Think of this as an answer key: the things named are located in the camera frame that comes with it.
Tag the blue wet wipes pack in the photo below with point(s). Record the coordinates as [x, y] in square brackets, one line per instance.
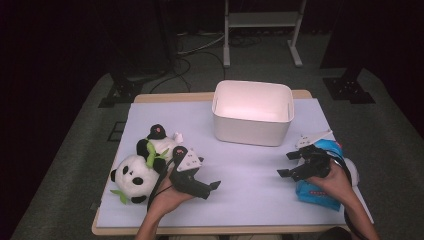
[316, 198]

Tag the wooden table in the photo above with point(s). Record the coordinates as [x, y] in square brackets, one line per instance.
[173, 97]

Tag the panda plush toy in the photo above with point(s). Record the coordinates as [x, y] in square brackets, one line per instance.
[135, 178]

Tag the crumpled white wipe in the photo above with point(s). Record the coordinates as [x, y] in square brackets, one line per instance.
[353, 171]

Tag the person's left hand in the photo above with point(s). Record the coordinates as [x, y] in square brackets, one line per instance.
[166, 200]

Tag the white plastic storage bin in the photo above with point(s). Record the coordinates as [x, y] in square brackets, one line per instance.
[253, 113]

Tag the person's black garment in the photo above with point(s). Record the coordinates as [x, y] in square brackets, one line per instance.
[335, 234]

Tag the person's right hand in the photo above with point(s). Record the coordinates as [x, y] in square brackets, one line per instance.
[335, 186]

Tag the black stand base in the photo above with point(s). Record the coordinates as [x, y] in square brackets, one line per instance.
[348, 90]
[121, 91]

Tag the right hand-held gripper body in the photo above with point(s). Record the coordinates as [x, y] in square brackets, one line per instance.
[316, 163]

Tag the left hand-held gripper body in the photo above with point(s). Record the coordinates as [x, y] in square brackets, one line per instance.
[186, 180]

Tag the black floor hatch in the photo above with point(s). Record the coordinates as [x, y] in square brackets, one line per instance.
[116, 131]

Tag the white metal stand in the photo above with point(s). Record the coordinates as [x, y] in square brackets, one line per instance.
[263, 19]

